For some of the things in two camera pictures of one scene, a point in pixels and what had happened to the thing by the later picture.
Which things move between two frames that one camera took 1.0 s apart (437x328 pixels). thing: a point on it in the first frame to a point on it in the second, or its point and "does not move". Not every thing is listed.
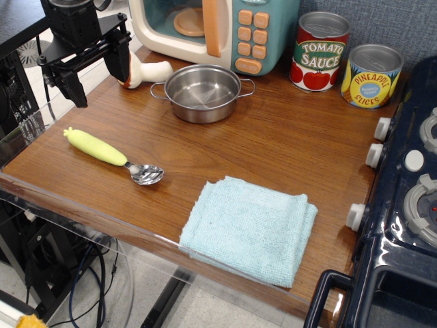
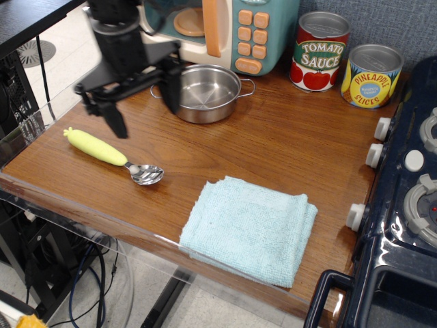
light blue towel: [250, 229] does not move
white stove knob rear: [382, 128] does not move
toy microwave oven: [254, 37] does not move
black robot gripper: [81, 37] to [126, 61]
